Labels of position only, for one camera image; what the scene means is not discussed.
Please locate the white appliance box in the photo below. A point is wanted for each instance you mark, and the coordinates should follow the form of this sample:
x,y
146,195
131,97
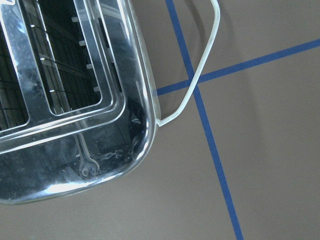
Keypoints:
x,y
78,101

